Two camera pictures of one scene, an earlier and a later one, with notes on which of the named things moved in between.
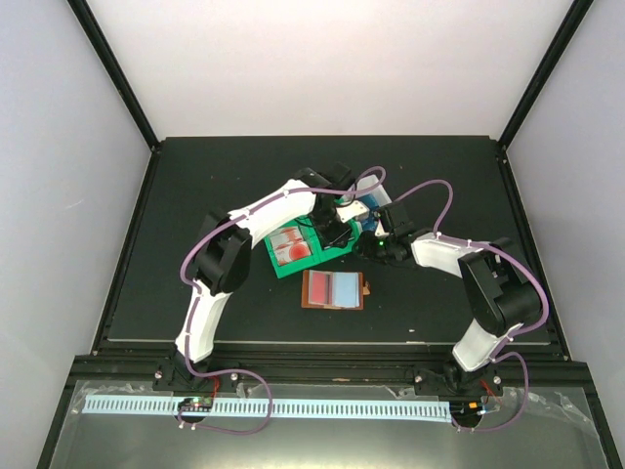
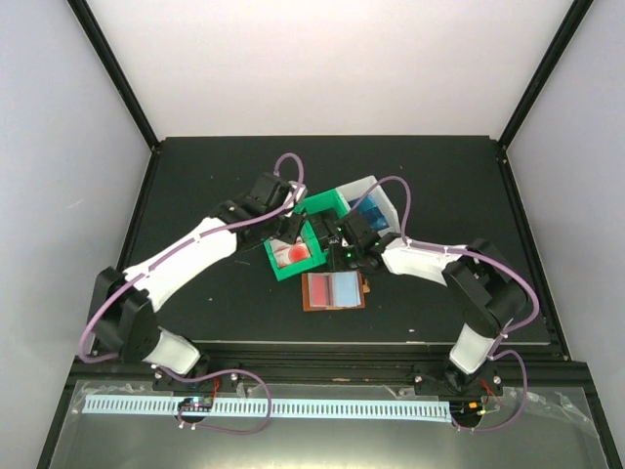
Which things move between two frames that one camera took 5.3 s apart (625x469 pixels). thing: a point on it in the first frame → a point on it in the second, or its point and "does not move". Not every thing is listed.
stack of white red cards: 289,245 does not move
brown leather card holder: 333,289 does not move
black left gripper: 333,239 → 291,234
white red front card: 320,287 does not move
